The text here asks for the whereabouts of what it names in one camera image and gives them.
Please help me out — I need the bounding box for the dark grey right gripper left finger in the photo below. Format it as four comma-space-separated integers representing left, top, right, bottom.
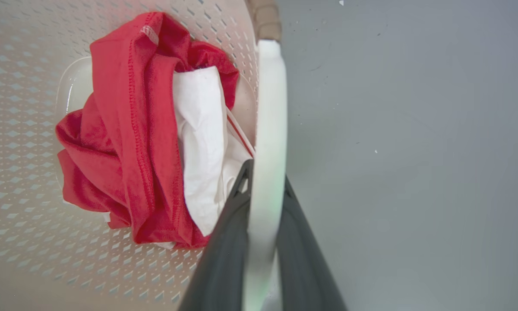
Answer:
178, 159, 254, 311

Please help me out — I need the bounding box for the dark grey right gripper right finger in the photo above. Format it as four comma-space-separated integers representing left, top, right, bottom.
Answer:
277, 176, 348, 311

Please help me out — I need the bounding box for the white perforated laundry basket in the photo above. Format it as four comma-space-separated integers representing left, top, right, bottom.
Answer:
0, 0, 288, 311

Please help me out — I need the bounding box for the white garment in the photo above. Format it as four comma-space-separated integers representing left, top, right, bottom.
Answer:
173, 66, 255, 237

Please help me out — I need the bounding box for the red garment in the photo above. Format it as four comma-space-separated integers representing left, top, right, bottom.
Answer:
55, 12, 240, 249

